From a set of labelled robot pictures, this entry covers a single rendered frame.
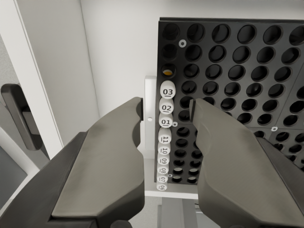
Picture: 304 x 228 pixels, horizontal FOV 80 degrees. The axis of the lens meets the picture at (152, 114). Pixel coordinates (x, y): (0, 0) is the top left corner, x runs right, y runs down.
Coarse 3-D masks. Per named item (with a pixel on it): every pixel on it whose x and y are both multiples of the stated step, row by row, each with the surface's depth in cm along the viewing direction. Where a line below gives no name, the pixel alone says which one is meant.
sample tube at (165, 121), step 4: (160, 116) 16; (164, 116) 16; (168, 116) 16; (172, 116) 17; (160, 120) 16; (164, 120) 16; (168, 120) 16; (172, 120) 16; (160, 124) 16; (164, 124) 16; (168, 124) 16
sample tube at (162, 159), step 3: (159, 153) 19; (168, 153) 19; (159, 156) 19; (162, 156) 18; (165, 156) 18; (168, 156) 19; (159, 159) 18; (162, 159) 18; (165, 159) 18; (168, 159) 18; (159, 162) 19; (162, 162) 19; (165, 162) 19; (168, 162) 19
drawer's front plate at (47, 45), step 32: (0, 0) 10; (32, 0) 12; (64, 0) 15; (0, 32) 11; (32, 32) 12; (64, 32) 16; (32, 64) 12; (64, 64) 16; (32, 96) 14; (64, 96) 16; (64, 128) 16
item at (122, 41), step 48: (96, 0) 18; (144, 0) 18; (192, 0) 18; (240, 0) 17; (288, 0) 17; (96, 48) 21; (144, 48) 20; (96, 96) 24; (144, 96) 23; (144, 144) 28; (192, 192) 24
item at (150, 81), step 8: (144, 80) 21; (152, 80) 21; (144, 88) 22; (152, 88) 21; (152, 96) 22; (152, 104) 22; (152, 112) 23; (152, 120) 24; (152, 128) 24; (152, 136) 25; (152, 144) 26
